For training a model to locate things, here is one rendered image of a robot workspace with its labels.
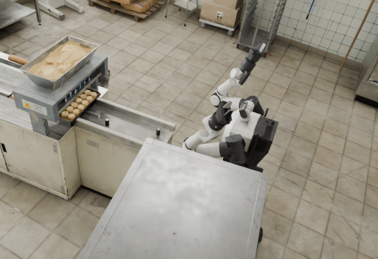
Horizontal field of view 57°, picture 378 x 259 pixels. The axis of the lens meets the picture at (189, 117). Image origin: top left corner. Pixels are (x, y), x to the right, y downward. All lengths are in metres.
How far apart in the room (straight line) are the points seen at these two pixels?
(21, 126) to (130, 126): 0.82
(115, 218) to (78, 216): 2.20
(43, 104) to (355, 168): 3.33
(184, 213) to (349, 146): 3.64
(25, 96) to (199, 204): 1.76
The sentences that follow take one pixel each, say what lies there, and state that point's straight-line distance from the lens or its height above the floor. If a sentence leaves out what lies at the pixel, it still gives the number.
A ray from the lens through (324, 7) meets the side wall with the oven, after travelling 6.00.
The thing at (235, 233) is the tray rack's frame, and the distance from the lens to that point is 1.16.
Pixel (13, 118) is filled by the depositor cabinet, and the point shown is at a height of 0.84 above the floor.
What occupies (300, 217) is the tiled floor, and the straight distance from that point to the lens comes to 3.66.
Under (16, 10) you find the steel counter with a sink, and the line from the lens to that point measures 6.00.
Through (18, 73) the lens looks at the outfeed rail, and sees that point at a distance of 3.43.
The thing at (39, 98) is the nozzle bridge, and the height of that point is 1.18.
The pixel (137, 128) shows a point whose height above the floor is 0.84.
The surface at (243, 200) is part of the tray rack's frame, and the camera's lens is 1.24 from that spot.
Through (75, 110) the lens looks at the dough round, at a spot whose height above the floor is 0.92.
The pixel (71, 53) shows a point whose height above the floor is 1.30.
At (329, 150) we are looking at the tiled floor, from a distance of 4.45.
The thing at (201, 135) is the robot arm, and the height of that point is 1.43.
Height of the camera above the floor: 2.79
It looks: 41 degrees down
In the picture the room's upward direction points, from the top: 9 degrees clockwise
